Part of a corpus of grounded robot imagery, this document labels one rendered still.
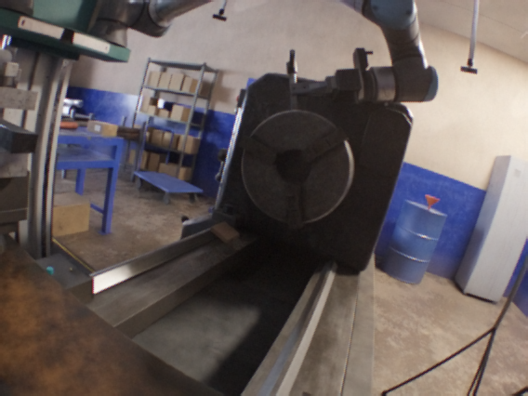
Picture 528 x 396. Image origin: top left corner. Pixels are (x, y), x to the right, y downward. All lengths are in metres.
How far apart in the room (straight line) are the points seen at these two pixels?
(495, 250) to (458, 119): 1.78
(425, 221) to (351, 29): 2.81
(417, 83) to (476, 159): 3.73
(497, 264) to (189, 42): 5.74
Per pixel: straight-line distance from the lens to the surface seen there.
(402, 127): 0.79
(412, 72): 0.73
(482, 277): 4.17
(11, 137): 0.37
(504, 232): 4.12
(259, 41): 4.81
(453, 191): 4.32
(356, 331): 0.62
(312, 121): 0.64
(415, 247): 3.56
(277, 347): 0.49
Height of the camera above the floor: 1.14
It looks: 11 degrees down
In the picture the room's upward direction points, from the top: 15 degrees clockwise
